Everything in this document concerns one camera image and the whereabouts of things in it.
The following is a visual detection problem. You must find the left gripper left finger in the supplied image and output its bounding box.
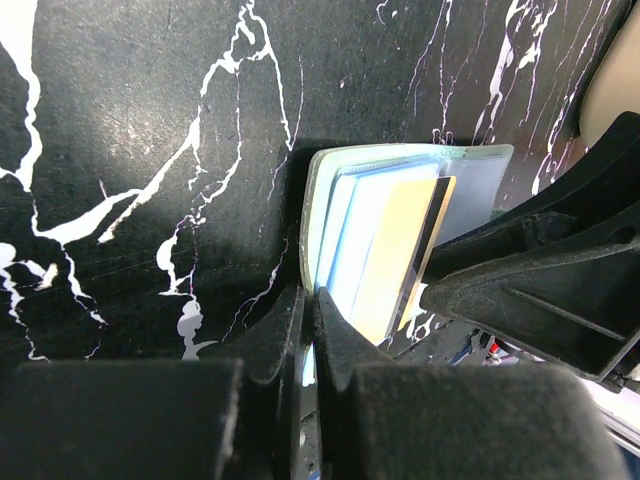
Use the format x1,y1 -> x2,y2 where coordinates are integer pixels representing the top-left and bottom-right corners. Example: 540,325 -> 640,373
1,285 -> 305,479

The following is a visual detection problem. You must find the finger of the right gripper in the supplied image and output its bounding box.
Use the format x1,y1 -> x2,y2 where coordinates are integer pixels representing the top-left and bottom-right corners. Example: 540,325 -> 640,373
420,112 -> 639,382

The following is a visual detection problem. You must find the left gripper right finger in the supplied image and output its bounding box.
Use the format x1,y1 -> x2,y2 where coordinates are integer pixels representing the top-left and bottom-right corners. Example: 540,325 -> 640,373
313,290 -> 628,479

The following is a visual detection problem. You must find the gold credit card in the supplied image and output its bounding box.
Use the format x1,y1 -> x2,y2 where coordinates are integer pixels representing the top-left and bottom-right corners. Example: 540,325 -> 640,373
349,176 -> 456,345

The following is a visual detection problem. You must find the green card holder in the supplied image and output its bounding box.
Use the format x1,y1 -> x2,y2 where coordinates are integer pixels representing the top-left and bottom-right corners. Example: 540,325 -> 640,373
299,143 -> 514,345

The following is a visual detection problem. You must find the wooden tray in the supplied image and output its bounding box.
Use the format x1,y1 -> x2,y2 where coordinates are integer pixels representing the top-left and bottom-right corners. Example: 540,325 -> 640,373
578,1 -> 640,148

